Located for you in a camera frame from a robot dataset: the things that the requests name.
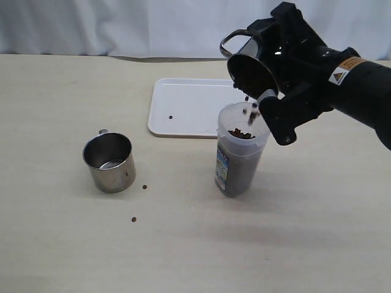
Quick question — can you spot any white plastic tray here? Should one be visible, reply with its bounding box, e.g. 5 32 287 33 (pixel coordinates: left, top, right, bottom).
147 78 252 139

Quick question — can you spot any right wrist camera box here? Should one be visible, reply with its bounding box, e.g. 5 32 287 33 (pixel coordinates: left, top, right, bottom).
257 90 323 146

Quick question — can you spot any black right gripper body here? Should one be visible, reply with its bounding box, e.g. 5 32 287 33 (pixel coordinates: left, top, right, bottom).
247 18 332 113

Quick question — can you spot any steel mug with pellets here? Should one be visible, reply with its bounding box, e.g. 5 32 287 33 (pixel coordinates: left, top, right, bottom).
219 29 279 99

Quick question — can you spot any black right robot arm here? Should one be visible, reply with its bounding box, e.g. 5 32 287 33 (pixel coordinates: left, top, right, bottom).
248 2 390 148

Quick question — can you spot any translucent plastic container with label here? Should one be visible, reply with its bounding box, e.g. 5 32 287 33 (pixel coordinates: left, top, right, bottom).
214 102 270 197

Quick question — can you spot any white curtain backdrop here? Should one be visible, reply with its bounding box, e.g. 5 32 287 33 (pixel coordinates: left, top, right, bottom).
1 1 390 60

